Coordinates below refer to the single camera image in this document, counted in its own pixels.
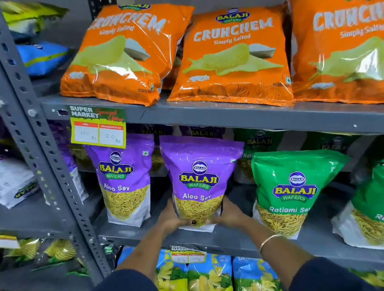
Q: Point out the person's right hand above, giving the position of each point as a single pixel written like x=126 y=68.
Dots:
x=233 y=215

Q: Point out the person's left hand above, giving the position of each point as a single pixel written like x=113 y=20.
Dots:
x=167 y=219

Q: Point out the person's left thumb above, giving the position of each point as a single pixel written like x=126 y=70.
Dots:
x=186 y=222

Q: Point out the person's right thumb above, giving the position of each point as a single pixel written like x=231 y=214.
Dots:
x=216 y=219

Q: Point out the purple sev snack packet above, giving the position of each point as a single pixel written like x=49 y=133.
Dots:
x=201 y=131
x=122 y=176
x=199 y=173
x=155 y=133

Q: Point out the person's left forearm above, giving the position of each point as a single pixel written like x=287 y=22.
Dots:
x=146 y=248

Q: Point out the person's right forearm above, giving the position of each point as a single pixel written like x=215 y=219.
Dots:
x=276 y=248

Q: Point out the green yellow price tag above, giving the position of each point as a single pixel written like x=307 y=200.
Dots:
x=98 y=126
x=1 y=240
x=188 y=255

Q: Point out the blue yellow chips packet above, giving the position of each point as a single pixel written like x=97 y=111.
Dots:
x=210 y=279
x=124 y=253
x=255 y=280
x=171 y=274

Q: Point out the gold bangle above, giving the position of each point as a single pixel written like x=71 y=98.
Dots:
x=266 y=240

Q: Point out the purple white snack packet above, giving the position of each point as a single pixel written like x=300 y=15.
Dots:
x=75 y=177
x=5 y=180

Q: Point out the grey metal shelving rack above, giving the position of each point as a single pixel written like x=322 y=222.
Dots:
x=310 y=116

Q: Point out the row of clear yellow snack packets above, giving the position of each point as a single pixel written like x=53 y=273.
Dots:
x=31 y=265

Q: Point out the orange chips packet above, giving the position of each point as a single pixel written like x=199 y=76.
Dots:
x=234 y=56
x=127 y=52
x=347 y=46

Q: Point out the blue snack packet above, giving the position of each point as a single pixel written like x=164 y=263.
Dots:
x=42 y=58

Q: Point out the black perforated metal upright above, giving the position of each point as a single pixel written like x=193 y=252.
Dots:
x=100 y=2

